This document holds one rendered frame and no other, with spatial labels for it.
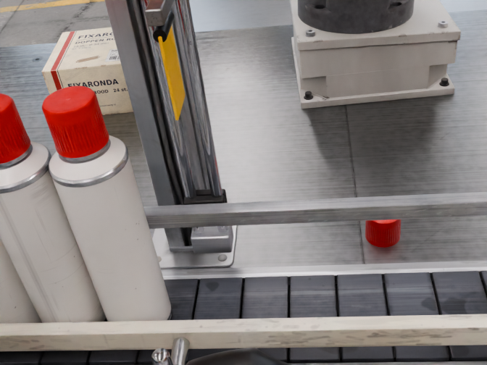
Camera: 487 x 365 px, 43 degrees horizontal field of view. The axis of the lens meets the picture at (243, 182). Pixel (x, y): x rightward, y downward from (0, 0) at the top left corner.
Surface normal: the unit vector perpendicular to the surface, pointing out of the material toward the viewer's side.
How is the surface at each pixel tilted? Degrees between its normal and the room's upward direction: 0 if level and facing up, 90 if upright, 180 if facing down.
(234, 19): 0
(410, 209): 90
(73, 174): 45
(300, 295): 0
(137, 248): 90
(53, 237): 90
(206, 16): 0
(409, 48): 90
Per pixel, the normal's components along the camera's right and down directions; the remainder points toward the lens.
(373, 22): 0.18, 0.58
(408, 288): -0.11, -0.78
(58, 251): 0.70, 0.38
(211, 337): -0.07, 0.62
